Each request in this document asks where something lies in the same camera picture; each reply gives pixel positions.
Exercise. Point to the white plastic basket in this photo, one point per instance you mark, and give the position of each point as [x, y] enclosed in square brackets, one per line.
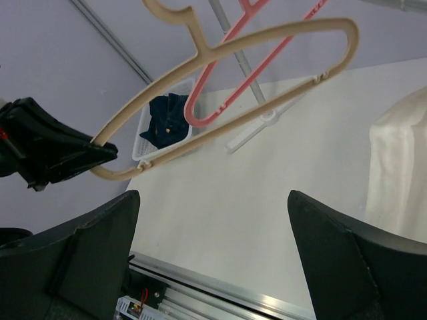
[144, 150]

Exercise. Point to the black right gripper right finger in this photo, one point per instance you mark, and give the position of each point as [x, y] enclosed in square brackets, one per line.
[355, 270]

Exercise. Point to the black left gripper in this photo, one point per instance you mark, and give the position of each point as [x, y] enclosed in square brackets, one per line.
[43, 150]

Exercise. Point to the aluminium mounting rail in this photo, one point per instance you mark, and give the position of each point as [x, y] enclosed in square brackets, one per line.
[191, 295]

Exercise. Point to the silver clothes rack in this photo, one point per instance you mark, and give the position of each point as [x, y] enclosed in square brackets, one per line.
[269, 119]

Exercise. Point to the dark blue denim skirt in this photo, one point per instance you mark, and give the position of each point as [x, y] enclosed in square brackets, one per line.
[167, 125]

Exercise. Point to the cream white garment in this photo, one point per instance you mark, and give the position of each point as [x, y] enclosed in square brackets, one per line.
[396, 198]

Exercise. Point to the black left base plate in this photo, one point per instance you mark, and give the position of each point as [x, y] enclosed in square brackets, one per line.
[142, 287]

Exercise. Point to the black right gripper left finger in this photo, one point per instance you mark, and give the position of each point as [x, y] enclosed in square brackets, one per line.
[74, 270]

